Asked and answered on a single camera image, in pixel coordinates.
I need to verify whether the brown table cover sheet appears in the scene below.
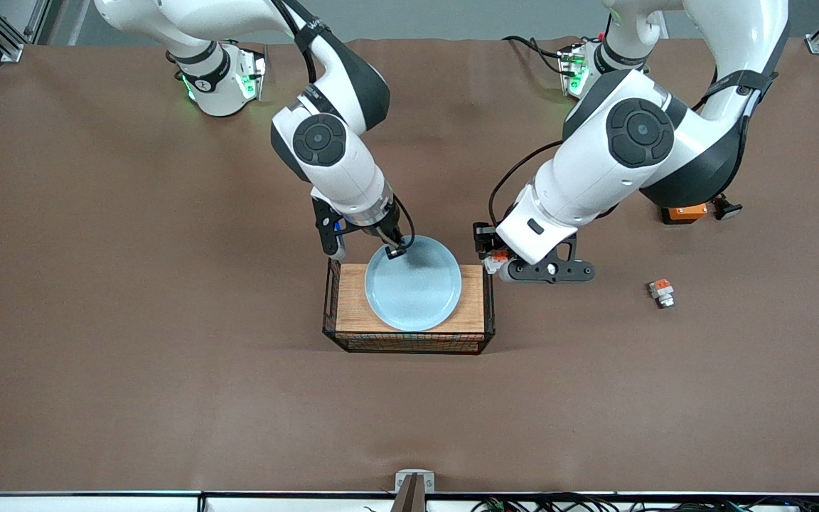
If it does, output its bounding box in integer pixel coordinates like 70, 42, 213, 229
0, 36, 819, 495

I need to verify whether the black cable bundle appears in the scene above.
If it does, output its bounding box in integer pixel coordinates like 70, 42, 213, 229
470, 493, 819, 512

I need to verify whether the light blue round plate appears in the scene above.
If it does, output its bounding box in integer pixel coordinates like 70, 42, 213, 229
365, 235, 463, 332

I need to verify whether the black wire rack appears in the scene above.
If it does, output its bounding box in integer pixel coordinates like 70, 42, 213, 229
322, 249, 496, 355

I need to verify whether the white table edge rail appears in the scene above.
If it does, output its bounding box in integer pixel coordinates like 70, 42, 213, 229
0, 491, 819, 512

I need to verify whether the orange button box with hole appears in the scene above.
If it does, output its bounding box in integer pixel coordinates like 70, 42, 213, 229
661, 203, 710, 225

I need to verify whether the black base cable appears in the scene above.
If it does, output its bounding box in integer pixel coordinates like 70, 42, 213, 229
502, 36, 570, 75

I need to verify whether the black push button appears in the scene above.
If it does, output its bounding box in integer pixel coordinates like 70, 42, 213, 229
711, 193, 744, 221

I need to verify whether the wooden board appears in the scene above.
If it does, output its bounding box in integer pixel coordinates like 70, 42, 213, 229
336, 264, 486, 334

